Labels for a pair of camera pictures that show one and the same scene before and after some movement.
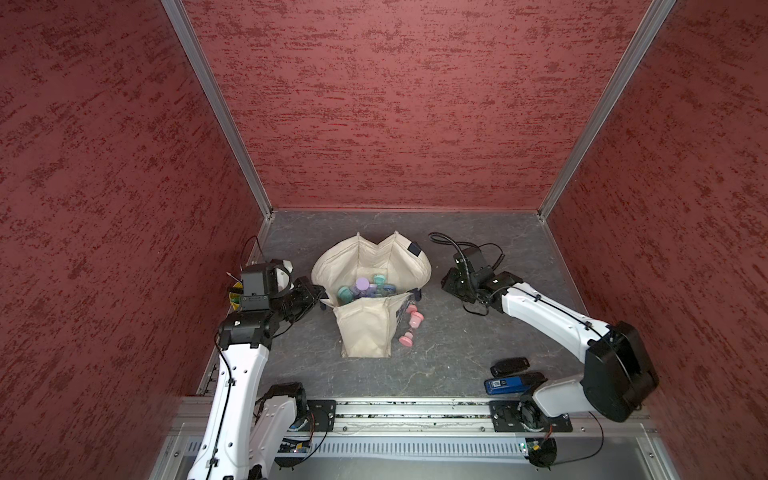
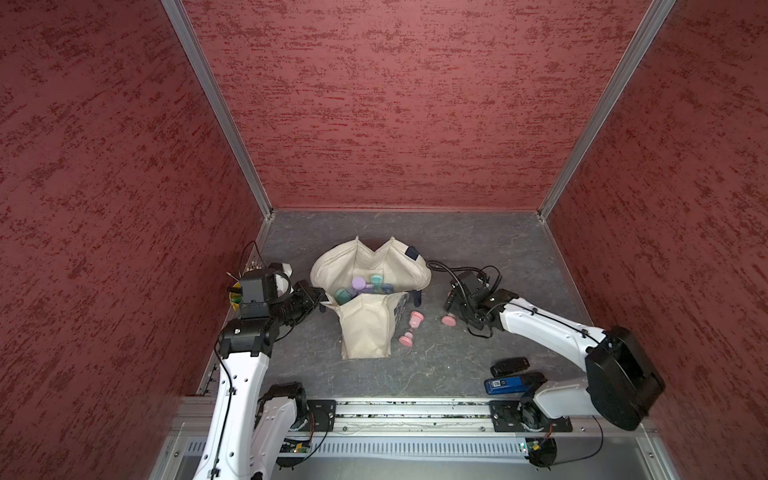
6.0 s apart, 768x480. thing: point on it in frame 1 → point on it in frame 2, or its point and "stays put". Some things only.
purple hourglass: x=362 y=283 stays put
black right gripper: x=448 y=284 → x=452 y=304
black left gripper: x=309 y=299 stays put
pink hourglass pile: x=415 y=321 stays put
